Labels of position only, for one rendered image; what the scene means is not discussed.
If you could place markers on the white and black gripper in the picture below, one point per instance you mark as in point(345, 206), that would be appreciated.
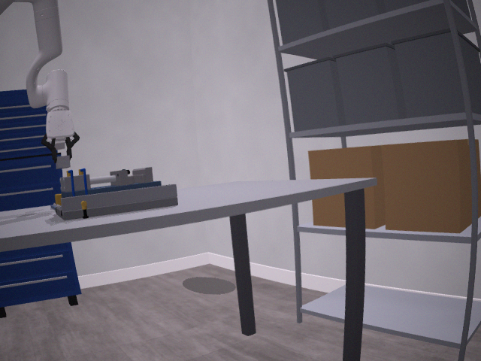
point(59, 128)

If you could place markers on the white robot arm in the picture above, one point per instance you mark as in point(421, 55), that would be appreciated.
point(54, 93)

